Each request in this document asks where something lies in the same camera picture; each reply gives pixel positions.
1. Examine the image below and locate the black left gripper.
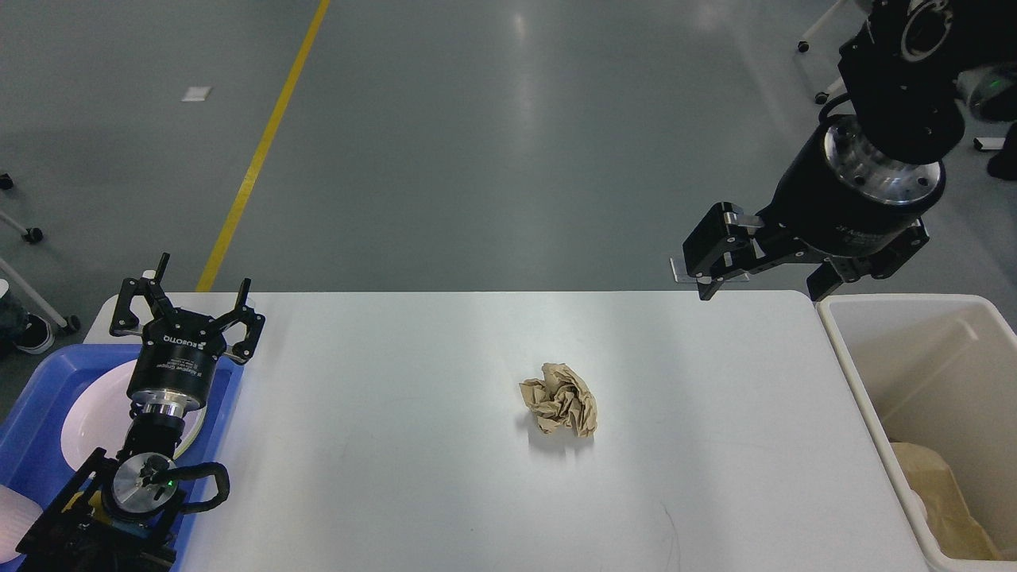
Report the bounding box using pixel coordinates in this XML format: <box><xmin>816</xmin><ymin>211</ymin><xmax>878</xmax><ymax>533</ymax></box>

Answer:
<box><xmin>109</xmin><ymin>253</ymin><xmax>266</xmax><ymax>408</ymax></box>

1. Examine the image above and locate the cream plastic bin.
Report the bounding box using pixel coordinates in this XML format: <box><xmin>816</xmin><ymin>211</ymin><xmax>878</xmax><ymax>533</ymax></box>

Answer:
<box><xmin>816</xmin><ymin>294</ymin><xmax>1016</xmax><ymax>571</ymax></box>

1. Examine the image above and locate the brown paper ball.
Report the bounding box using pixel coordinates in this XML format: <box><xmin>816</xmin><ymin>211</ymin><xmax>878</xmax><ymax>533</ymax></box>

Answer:
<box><xmin>518</xmin><ymin>363</ymin><xmax>598</xmax><ymax>438</ymax></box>

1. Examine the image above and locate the white bar on floor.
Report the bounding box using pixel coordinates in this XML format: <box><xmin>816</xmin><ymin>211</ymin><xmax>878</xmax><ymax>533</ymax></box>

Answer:
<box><xmin>973</xmin><ymin>137</ymin><xmax>1006</xmax><ymax>153</ymax></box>

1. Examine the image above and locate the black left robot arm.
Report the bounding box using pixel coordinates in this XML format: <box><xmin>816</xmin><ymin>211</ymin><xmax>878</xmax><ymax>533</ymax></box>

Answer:
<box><xmin>16</xmin><ymin>253</ymin><xmax>265</xmax><ymax>571</ymax></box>

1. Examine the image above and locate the pink plate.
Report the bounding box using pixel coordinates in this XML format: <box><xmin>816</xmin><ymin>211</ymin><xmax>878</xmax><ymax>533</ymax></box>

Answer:
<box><xmin>60</xmin><ymin>359</ymin><xmax>206</xmax><ymax>471</ymax></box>

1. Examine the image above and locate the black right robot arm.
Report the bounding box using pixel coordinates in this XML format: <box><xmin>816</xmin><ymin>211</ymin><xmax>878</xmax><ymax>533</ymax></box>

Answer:
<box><xmin>683</xmin><ymin>1</ymin><xmax>1015</xmax><ymax>303</ymax></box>

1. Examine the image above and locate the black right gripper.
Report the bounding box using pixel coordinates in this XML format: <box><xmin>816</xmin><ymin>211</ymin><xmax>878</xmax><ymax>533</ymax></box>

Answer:
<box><xmin>683</xmin><ymin>118</ymin><xmax>945</xmax><ymax>303</ymax></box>

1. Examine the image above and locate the clear floor plate left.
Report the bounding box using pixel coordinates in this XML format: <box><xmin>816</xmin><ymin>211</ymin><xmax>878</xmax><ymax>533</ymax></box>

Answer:
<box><xmin>671</xmin><ymin>256</ymin><xmax>698</xmax><ymax>284</ymax></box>

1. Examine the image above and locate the person in jeans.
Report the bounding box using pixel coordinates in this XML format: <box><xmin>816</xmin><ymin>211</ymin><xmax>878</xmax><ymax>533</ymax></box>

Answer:
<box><xmin>1</xmin><ymin>279</ymin><xmax>55</xmax><ymax>358</ymax></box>

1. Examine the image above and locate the white cart frame left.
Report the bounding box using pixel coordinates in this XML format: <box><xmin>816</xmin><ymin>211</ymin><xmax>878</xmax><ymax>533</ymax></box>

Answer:
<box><xmin>1</xmin><ymin>211</ymin><xmax>81</xmax><ymax>334</ymax></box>

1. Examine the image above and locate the brown paper bag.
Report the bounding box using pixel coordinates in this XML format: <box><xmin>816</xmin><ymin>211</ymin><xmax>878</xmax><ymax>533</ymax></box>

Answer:
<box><xmin>891</xmin><ymin>442</ymin><xmax>1002</xmax><ymax>561</ymax></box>

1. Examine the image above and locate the pink mug dark inside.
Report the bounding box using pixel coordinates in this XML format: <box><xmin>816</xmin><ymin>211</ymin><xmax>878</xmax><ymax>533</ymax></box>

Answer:
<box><xmin>1</xmin><ymin>485</ymin><xmax>44</xmax><ymax>564</ymax></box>

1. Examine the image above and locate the white office chair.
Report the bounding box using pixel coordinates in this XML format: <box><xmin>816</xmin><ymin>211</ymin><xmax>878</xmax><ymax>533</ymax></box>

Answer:
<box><xmin>793</xmin><ymin>1</ymin><xmax>860</xmax><ymax>107</ymax></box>

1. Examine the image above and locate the white paper cup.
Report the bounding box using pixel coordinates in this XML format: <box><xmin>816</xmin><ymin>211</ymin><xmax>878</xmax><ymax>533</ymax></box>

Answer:
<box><xmin>907</xmin><ymin>489</ymin><xmax>929</xmax><ymax>524</ymax></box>

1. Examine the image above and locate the light green plate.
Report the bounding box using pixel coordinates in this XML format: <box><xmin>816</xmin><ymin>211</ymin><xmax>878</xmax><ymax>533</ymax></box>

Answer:
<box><xmin>173</xmin><ymin>398</ymin><xmax>207</xmax><ymax>460</ymax></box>

